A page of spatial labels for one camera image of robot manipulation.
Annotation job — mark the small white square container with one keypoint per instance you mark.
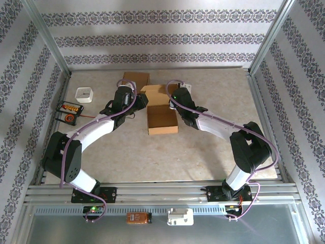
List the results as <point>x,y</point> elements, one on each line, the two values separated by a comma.
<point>83,95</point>

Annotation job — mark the small green circuit board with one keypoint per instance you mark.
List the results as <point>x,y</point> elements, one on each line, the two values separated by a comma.
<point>92,209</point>

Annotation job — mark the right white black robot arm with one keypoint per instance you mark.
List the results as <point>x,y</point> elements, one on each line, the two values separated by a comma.
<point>215,127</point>

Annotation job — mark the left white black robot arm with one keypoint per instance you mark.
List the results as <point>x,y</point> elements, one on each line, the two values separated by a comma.
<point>91,132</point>

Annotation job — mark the black screwdriver bit case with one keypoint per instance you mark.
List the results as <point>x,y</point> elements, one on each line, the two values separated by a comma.
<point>69,108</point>

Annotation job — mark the white plastic bracket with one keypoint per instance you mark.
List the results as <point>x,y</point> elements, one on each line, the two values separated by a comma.
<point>180,217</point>

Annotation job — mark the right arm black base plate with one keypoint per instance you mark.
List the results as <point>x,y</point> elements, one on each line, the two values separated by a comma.
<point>215,194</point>

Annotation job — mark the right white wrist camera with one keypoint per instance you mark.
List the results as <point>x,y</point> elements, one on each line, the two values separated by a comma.
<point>187,87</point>

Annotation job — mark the grey metal panel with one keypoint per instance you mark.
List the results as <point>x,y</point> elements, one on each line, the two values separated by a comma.
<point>101,233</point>

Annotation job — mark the brown cardboard box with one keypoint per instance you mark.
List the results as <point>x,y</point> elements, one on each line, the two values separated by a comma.
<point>139,77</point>
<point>162,122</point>

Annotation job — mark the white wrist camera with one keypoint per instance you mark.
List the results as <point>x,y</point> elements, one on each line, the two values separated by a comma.
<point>127,88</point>
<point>187,87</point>

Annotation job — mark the aluminium rear rail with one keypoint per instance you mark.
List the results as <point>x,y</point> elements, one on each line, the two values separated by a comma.
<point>165,68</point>

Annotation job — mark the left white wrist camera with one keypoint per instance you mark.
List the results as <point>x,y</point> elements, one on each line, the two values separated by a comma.
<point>127,88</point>

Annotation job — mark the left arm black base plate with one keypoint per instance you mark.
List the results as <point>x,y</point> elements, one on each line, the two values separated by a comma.
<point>109,194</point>

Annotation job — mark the aluminium side rail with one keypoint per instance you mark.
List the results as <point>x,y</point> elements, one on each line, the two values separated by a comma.
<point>262,106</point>
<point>64,86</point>

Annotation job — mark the aluminium corner post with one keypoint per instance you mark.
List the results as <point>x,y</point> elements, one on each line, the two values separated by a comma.
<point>48,35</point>
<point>270,35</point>

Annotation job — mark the aluminium mounting rail frame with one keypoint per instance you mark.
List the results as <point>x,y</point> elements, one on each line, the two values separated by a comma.
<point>162,193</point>

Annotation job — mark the orange rectangular device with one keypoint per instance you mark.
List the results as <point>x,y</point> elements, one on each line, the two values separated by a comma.
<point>137,218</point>

